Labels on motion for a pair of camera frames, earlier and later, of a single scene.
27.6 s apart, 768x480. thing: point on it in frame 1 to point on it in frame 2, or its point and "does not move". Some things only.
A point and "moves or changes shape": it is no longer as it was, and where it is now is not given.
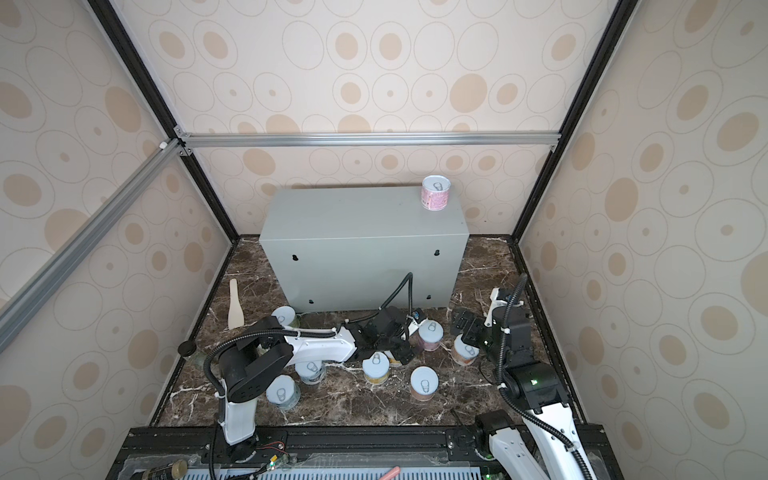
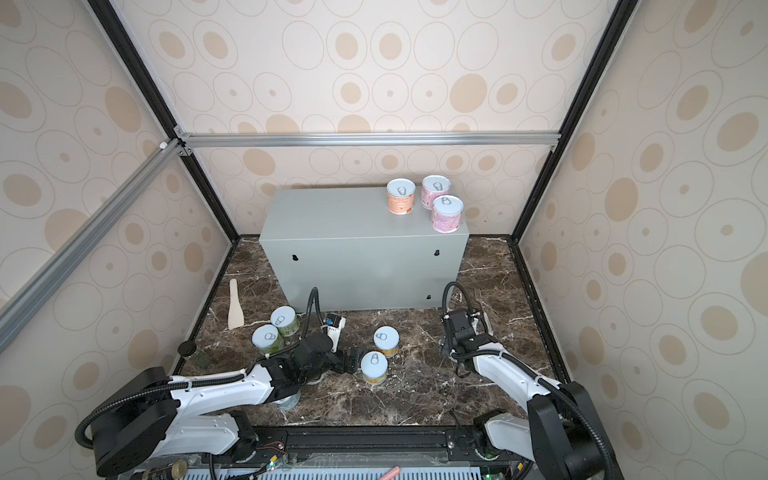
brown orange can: (464, 353) moves or changes shape
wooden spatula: (236, 318) does not move
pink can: (435, 193) does not move
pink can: (431, 334) to (447, 213)
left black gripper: (402, 355) to (353, 363)
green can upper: (285, 315) does not move
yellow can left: (376, 368) does not move
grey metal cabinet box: (364, 248) does not move
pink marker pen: (392, 472) does not move
